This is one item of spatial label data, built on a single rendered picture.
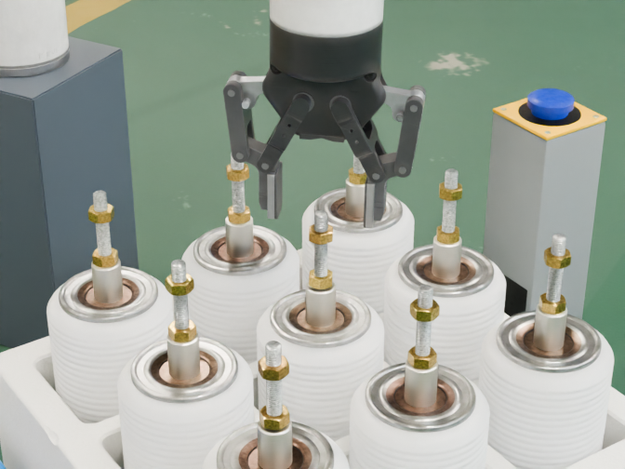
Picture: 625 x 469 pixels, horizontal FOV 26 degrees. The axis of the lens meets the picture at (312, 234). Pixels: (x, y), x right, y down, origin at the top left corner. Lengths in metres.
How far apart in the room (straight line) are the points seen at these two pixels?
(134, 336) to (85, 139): 0.37
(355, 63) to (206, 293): 0.27
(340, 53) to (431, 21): 1.38
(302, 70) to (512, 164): 0.36
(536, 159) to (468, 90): 0.84
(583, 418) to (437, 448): 0.13
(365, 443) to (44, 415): 0.26
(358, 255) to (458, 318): 0.12
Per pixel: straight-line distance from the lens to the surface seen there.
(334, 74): 0.88
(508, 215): 1.22
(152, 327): 1.02
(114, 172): 1.40
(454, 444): 0.91
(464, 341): 1.06
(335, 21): 0.87
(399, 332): 1.07
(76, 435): 1.03
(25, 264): 1.37
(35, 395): 1.07
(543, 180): 1.17
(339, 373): 0.99
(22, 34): 1.30
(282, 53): 0.89
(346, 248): 1.12
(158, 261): 1.57
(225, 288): 1.06
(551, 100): 1.18
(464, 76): 2.05
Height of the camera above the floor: 0.81
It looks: 30 degrees down
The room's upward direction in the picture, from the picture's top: straight up
